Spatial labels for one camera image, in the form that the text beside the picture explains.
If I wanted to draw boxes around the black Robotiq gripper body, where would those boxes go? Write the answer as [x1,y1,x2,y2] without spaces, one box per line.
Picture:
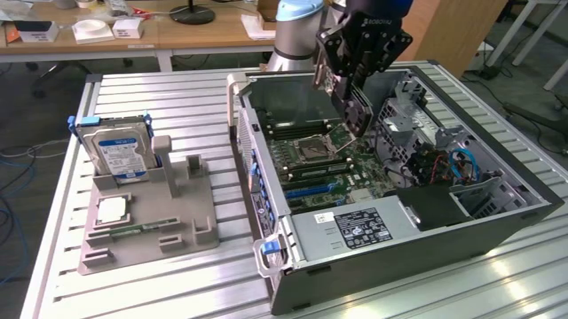
[340,0,412,38]

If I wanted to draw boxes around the white table frame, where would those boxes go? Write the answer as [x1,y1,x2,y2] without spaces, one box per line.
[485,0,568,91]

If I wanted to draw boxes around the black chair foot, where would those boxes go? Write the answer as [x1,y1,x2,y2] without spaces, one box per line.
[504,96,568,126]

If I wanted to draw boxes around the Nvidia graphics card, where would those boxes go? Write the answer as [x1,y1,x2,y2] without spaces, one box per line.
[311,54,374,138]

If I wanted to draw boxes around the black power adapter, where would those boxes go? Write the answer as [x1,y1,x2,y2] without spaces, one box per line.
[477,65,504,80]

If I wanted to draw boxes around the grey printed parts rack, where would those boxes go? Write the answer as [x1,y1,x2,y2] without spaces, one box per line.
[78,135,221,276]

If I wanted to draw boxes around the hard disk with blue caddy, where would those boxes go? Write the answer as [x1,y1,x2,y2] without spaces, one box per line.
[67,112,162,184]

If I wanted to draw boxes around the open black PC case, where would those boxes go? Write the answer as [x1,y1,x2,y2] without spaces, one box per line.
[226,64,565,316]

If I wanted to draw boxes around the white paper stack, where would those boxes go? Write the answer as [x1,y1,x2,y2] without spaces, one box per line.
[241,13,277,41]

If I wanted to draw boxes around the white box with black lid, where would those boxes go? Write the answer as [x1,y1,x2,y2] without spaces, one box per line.
[12,20,60,44]

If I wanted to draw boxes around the white device with red dot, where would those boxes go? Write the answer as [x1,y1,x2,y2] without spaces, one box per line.
[469,42,495,72]

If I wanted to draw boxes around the silver CPU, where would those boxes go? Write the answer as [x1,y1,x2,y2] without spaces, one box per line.
[96,198,131,223]

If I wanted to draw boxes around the blue wire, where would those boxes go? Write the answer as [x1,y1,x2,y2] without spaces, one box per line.
[448,148,483,183]

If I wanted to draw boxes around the wooden desk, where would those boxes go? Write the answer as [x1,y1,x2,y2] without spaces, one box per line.
[0,0,400,64]

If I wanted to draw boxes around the metal socket cover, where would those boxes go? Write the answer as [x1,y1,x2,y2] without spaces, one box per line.
[326,126,360,152]

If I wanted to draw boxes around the grey power supply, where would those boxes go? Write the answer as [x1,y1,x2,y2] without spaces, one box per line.
[289,195,421,263]

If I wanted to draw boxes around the red wire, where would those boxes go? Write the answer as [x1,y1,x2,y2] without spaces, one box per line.
[432,154,445,183]

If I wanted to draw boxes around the perforated metal disk bay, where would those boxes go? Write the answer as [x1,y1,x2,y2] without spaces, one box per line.
[376,96,448,157]

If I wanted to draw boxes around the beige case handle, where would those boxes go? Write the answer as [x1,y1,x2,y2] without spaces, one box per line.
[226,73,250,128]

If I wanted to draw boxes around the black office chair base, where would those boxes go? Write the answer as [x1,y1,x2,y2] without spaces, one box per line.
[25,59,134,99]

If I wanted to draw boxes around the black RAM stick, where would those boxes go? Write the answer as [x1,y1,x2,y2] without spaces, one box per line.
[289,161,350,182]

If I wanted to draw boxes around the CPU socket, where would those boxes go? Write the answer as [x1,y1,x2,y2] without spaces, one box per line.
[294,136,333,162]

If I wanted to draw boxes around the black lamp base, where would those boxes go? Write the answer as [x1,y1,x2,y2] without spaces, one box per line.
[170,0,217,25]

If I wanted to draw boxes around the blue floor cable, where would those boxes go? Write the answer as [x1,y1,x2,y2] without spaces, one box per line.
[0,159,36,285]

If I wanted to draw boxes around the green RAM stick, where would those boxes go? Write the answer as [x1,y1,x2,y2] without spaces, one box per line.
[108,221,166,236]

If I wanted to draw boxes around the small white box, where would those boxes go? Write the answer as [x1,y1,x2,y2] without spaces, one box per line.
[111,18,146,40]

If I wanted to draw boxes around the white round holder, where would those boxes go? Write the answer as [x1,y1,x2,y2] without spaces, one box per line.
[71,19,115,45]

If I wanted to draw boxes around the wooden cabinet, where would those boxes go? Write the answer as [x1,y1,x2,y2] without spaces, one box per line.
[385,0,509,78]

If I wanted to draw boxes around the cardboard box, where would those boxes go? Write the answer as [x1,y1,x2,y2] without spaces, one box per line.
[257,0,279,23]

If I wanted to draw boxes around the green motherboard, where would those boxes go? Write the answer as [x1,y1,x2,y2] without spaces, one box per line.
[266,119,402,215]

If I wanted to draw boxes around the blue expansion slot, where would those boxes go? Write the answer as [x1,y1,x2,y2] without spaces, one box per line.
[282,184,337,200]

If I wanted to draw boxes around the grey open disk bay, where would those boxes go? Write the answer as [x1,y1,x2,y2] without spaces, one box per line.
[448,175,532,222]

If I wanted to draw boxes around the white floor cable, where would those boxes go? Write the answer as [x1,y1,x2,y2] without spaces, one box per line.
[0,139,72,159]

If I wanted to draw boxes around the clear latch with blue tab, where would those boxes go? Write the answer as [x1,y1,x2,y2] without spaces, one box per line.
[251,232,294,278]

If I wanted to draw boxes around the black plastic shroud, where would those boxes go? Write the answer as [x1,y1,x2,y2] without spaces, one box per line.
[393,185,472,233]

